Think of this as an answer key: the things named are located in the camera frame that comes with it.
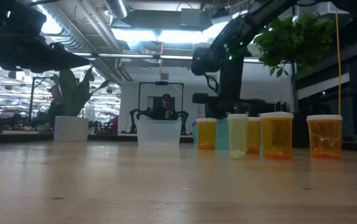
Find white plant pot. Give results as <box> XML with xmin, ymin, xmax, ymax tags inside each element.
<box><xmin>53</xmin><ymin>116</ymin><xmax>90</xmax><ymax>143</ymax></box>

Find teal plastic bin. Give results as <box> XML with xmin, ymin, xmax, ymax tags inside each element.
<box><xmin>192</xmin><ymin>119</ymin><xmax>262</xmax><ymax>151</ymax></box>

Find person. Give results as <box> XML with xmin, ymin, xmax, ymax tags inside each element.
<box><xmin>153</xmin><ymin>93</ymin><xmax>179</xmax><ymax>121</ymax></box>
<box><xmin>46</xmin><ymin>85</ymin><xmax>64</xmax><ymax>128</ymax></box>

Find black plant pot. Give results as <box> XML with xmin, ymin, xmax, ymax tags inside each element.
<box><xmin>292</xmin><ymin>111</ymin><xmax>307</xmax><ymax>147</ymax></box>

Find black equipment row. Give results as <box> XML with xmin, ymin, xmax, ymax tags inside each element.
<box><xmin>248</xmin><ymin>101</ymin><xmax>289</xmax><ymax>118</ymax></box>

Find yellow power cable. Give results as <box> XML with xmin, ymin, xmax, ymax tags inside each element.
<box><xmin>335</xmin><ymin>11</ymin><xmax>343</xmax><ymax>116</ymax></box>

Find orange pill bottle white cap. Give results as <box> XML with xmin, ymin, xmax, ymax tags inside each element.
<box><xmin>305</xmin><ymin>114</ymin><xmax>343</xmax><ymax>160</ymax></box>
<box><xmin>195</xmin><ymin>117</ymin><xmax>218</xmax><ymax>151</ymax></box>
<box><xmin>259</xmin><ymin>111</ymin><xmax>295</xmax><ymax>161</ymax></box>
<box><xmin>247</xmin><ymin>116</ymin><xmax>262</xmax><ymax>154</ymax></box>

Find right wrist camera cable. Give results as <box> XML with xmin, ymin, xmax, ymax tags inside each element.
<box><xmin>203</xmin><ymin>73</ymin><xmax>220</xmax><ymax>95</ymax></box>

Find leafy green tree plant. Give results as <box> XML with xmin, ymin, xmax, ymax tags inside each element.
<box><xmin>253</xmin><ymin>12</ymin><xmax>335</xmax><ymax>113</ymax></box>

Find clear plastic bin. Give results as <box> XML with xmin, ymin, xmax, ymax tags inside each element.
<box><xmin>136</xmin><ymin>119</ymin><xmax>183</xmax><ymax>147</ymax></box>

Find long spiral ventilation duct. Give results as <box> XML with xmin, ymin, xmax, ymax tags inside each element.
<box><xmin>41</xmin><ymin>0</ymin><xmax>134</xmax><ymax>83</ymax></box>

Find grey ventilation unit box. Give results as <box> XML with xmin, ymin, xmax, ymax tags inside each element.
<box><xmin>180</xmin><ymin>7</ymin><xmax>214</xmax><ymax>32</ymax></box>

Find long linear light bar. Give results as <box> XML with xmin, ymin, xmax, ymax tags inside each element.
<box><xmin>72</xmin><ymin>52</ymin><xmax>262</xmax><ymax>64</ymax></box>

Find neighbouring rig gantry frame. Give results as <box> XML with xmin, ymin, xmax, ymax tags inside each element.
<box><xmin>29</xmin><ymin>76</ymin><xmax>55</xmax><ymax>125</ymax></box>
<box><xmin>137</xmin><ymin>80</ymin><xmax>185</xmax><ymax>135</ymax></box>

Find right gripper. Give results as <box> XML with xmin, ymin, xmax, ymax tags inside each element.
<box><xmin>192</xmin><ymin>73</ymin><xmax>245</xmax><ymax>119</ymax></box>

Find green snake plant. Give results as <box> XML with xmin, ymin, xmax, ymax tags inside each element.
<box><xmin>50</xmin><ymin>65</ymin><xmax>111</xmax><ymax>118</ymax></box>

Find clear bottle yellow pills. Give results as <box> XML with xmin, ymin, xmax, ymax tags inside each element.
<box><xmin>227</xmin><ymin>113</ymin><xmax>249</xmax><ymax>160</ymax></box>

